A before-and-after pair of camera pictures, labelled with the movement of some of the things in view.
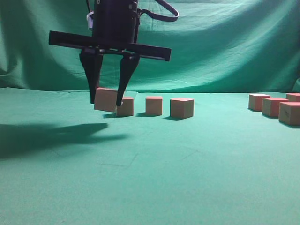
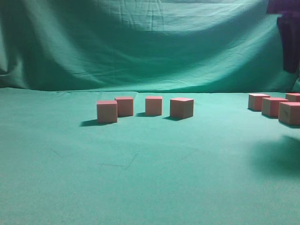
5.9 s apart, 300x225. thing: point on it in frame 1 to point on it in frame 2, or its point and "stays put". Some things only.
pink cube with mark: [289, 113] stays put
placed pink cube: [154, 105] stays put
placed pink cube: [106, 99] to [107, 111]
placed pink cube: [126, 107] stays put
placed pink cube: [182, 107] stays put
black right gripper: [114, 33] to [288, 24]
